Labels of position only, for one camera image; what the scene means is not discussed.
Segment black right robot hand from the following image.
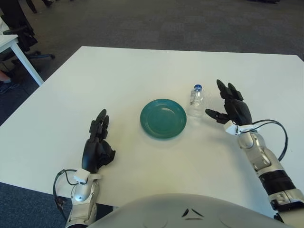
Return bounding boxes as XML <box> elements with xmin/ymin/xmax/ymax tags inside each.
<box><xmin>205</xmin><ymin>79</ymin><xmax>253</xmax><ymax>126</ymax></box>

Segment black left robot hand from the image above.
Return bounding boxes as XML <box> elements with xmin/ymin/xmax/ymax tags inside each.
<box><xmin>82</xmin><ymin>108</ymin><xmax>117</xmax><ymax>174</ymax></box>

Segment clear bottle with blue cap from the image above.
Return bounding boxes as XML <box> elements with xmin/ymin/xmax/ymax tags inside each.
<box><xmin>189</xmin><ymin>84</ymin><xmax>205</xmax><ymax>117</ymax></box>

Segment green round plate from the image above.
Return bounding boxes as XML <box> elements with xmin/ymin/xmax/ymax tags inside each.
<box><xmin>140</xmin><ymin>99</ymin><xmax>188</xmax><ymax>142</ymax></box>

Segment silver robot torso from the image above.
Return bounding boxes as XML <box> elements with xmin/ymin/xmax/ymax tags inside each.
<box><xmin>89</xmin><ymin>193</ymin><xmax>297</xmax><ymax>228</ymax></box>

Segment seated person foot with shoe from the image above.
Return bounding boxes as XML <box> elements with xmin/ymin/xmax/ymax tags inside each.
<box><xmin>0</xmin><ymin>70</ymin><xmax>20</xmax><ymax>95</ymax></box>

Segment white desk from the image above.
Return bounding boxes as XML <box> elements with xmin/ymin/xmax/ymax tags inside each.
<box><xmin>0</xmin><ymin>34</ymin><xmax>45</xmax><ymax>86</ymax></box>

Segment black office chair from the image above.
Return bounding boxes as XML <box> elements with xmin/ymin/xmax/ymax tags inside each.
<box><xmin>0</xmin><ymin>0</ymin><xmax>56</xmax><ymax>72</ymax></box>

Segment person legs and shoes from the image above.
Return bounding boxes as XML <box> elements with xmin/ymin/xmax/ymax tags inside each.
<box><xmin>26</xmin><ymin>0</ymin><xmax>55</xmax><ymax>14</ymax></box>

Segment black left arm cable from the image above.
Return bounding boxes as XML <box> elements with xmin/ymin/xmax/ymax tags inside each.
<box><xmin>53</xmin><ymin>169</ymin><xmax>79</xmax><ymax>220</ymax></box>

